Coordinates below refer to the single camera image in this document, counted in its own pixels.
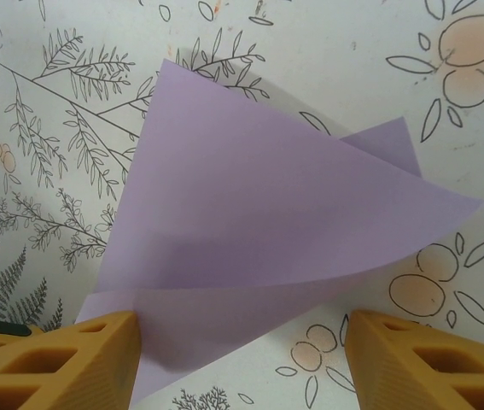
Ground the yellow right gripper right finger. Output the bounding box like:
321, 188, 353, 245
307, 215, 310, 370
346, 309, 484, 410

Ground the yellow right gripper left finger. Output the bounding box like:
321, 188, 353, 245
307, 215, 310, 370
0, 310, 143, 410

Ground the lilac cloth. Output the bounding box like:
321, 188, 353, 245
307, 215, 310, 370
74, 57, 484, 405

